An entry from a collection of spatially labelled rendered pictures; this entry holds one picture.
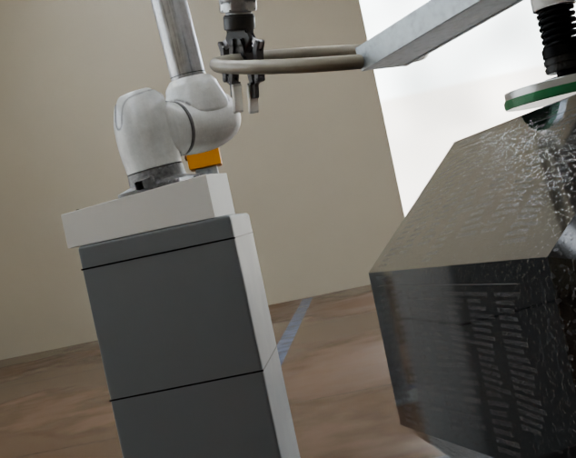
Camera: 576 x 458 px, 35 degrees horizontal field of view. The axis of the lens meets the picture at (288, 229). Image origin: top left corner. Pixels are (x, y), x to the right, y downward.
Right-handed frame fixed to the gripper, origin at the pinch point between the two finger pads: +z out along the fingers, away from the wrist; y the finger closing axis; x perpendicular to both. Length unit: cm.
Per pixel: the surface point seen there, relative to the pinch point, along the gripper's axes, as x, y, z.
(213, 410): -16, -4, 76
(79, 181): 341, -542, 120
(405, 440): 58, 3, 113
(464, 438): -42, 84, 49
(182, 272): -13.8, -13.1, 41.8
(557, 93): -28, 93, -5
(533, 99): -29, 89, -4
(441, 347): -40, 78, 36
